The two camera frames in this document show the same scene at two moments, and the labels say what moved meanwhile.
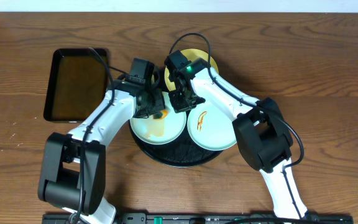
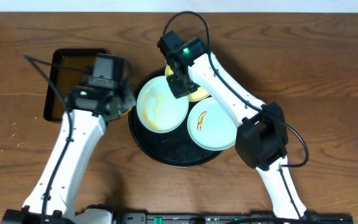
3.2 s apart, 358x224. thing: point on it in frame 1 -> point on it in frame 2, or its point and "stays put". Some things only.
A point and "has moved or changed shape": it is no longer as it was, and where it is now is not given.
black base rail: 205,218 stays put
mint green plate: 211,129 stays put
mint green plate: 161,131 has moved or changed shape
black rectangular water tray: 78,83 stays put
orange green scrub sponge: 161,115 has moved or changed shape
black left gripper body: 151,107 -> 124,101
